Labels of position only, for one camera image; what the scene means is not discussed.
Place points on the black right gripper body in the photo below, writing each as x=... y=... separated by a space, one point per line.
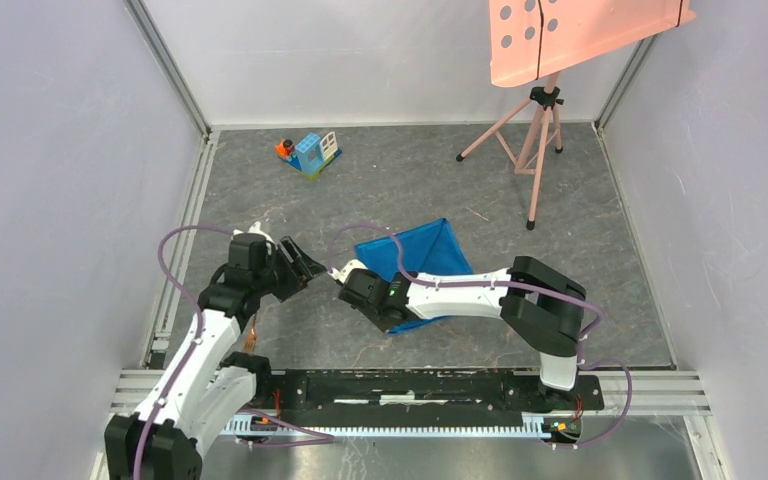
x=375 y=316

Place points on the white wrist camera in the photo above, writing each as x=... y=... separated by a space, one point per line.
x=254 y=234
x=340 y=275

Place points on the pink music stand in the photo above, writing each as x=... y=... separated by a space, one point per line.
x=533 y=42

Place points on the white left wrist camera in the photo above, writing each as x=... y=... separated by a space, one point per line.
x=254 y=234

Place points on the blue cloth napkin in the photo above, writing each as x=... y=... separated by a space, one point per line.
x=431 y=248

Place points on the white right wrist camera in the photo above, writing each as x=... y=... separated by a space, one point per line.
x=340 y=275

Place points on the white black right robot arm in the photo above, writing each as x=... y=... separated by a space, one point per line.
x=542 y=306

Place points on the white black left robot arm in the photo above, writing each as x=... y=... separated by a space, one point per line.
x=169 y=432

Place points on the colourful toy block house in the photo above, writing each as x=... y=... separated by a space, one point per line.
x=311 y=155

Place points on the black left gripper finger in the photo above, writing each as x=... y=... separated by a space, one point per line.
x=293 y=278
x=302 y=264

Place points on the copper metallic fork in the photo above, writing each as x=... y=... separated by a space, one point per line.
x=250 y=341

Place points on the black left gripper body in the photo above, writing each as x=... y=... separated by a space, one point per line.
x=273 y=276

